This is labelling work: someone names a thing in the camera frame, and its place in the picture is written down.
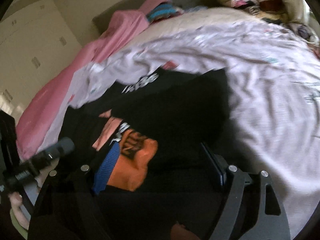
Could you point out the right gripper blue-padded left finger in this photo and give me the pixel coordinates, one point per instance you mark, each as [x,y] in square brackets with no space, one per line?
[67,206]

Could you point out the white patterned duvet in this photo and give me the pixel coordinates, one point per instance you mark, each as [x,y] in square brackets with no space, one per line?
[273,98]

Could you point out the person's left hand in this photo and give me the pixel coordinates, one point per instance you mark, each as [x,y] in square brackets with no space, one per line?
[16,203]

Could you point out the striped folded clothes pile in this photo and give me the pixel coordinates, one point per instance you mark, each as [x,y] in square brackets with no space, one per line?
[163,12]

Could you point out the cream wardrobe with handles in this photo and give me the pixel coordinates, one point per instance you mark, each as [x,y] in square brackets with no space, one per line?
[36,44]

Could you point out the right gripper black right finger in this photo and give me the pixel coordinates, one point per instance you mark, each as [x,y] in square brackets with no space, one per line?
[251,207]

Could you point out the cream curtain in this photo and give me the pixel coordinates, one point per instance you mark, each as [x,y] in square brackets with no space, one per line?
[298,11]

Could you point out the black sweater with orange cuffs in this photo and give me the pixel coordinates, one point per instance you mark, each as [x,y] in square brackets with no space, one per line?
[156,182]

